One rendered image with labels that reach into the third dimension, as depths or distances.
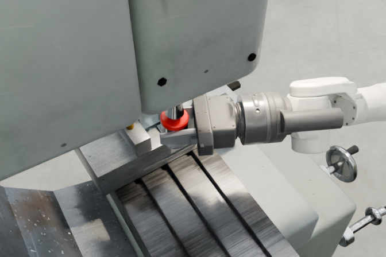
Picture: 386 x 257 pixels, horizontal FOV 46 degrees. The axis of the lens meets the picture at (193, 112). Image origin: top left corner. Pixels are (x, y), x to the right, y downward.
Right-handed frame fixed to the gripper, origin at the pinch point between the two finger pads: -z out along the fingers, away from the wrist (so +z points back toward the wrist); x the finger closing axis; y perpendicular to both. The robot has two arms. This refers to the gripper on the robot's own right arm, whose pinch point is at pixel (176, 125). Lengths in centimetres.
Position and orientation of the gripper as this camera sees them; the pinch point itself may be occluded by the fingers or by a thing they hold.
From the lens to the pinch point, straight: 77.0
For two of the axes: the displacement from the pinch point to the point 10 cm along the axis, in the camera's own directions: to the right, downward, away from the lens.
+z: 9.9, -0.8, 0.6
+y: 0.1, 6.7, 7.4
